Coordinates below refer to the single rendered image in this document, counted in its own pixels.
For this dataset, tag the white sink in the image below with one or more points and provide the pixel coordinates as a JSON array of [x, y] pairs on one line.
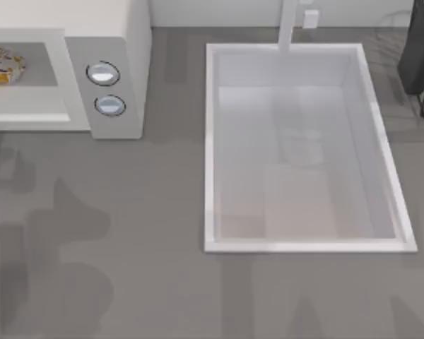
[[304, 159]]

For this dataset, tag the small round microwave knob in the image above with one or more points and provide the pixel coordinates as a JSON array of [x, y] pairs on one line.
[[109, 105]]

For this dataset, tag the large round microwave knob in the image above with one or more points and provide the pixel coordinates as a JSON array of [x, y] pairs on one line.
[[102, 73]]

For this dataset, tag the tall white tap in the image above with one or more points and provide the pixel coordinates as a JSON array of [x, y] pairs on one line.
[[287, 24]]

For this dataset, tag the pale microwave oven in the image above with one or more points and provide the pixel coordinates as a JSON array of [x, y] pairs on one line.
[[127, 21]]

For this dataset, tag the yellow patterned round dish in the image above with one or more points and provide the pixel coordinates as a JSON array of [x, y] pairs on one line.
[[1, 65]]

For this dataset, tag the small white wall box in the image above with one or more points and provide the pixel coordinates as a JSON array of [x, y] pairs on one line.
[[310, 18]]

